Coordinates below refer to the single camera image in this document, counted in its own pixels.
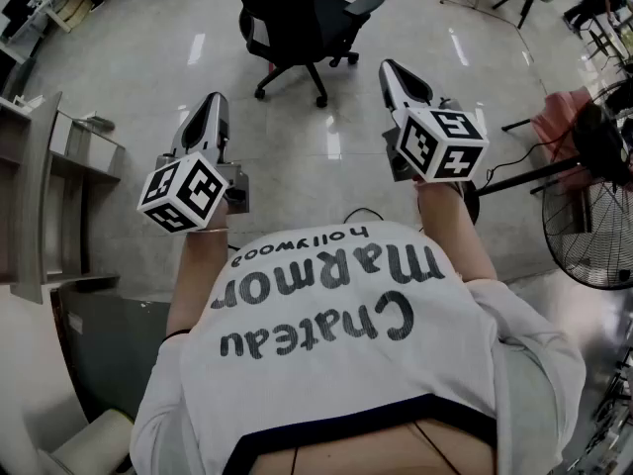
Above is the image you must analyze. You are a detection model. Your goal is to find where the person's right forearm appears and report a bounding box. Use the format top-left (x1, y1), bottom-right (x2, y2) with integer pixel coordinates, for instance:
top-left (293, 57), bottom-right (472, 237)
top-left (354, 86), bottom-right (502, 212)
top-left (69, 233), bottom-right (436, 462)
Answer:
top-left (412, 179), bottom-right (498, 286)

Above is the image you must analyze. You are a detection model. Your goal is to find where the grey shelf unit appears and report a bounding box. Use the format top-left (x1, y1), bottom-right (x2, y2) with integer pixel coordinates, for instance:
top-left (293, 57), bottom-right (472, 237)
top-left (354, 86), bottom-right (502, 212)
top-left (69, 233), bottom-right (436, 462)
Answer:
top-left (0, 91), bottom-right (126, 306)

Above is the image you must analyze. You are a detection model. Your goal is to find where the person's white printed t-shirt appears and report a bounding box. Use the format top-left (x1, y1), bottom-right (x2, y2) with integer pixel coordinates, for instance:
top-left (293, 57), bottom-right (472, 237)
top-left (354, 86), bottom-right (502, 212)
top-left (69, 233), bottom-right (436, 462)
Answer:
top-left (129, 219), bottom-right (588, 475)

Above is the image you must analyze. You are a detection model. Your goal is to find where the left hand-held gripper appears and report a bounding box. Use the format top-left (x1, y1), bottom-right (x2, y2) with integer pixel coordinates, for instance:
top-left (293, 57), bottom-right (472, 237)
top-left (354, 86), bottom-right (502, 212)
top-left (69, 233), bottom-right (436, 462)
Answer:
top-left (136, 91), bottom-right (251, 234)

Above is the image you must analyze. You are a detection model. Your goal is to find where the black office chair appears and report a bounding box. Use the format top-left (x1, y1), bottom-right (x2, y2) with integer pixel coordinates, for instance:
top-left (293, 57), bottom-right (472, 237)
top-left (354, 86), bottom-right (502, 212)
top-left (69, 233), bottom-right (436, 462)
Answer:
top-left (213, 0), bottom-right (388, 108)

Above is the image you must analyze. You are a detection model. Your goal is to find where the row of white office desks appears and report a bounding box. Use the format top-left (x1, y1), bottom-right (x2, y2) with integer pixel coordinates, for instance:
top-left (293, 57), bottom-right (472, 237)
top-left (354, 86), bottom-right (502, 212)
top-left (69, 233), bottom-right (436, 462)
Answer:
top-left (0, 0), bottom-right (139, 37)

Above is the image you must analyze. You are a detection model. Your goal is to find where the black computer monitor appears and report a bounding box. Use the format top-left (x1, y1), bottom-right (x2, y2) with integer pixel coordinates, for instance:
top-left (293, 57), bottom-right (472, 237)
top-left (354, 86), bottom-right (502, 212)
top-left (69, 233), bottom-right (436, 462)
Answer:
top-left (2, 0), bottom-right (32, 27)

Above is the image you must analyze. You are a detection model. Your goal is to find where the brown cardboard box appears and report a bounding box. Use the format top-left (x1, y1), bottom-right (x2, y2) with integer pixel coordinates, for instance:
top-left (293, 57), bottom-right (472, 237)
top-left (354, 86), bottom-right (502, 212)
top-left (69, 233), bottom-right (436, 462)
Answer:
top-left (57, 0), bottom-right (93, 32)

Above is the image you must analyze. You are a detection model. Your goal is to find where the black standing fan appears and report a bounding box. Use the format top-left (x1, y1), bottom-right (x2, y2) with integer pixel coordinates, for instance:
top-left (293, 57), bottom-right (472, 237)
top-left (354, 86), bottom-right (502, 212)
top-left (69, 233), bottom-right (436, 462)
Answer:
top-left (464, 79), bottom-right (633, 291)

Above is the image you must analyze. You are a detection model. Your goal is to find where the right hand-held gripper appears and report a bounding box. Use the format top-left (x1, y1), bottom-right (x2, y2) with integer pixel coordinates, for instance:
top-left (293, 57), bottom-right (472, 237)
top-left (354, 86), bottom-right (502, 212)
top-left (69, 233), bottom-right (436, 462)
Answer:
top-left (379, 58), bottom-right (491, 185)

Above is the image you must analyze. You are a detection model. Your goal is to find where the person's left forearm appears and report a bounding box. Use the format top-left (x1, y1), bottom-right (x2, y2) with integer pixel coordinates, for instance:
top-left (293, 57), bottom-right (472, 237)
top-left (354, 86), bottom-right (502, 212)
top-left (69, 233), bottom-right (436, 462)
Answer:
top-left (165, 214), bottom-right (231, 338)

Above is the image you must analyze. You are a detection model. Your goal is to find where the pink cloth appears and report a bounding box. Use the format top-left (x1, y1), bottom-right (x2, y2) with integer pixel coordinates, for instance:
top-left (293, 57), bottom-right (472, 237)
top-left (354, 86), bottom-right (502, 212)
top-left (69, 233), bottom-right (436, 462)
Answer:
top-left (536, 90), bottom-right (594, 167)

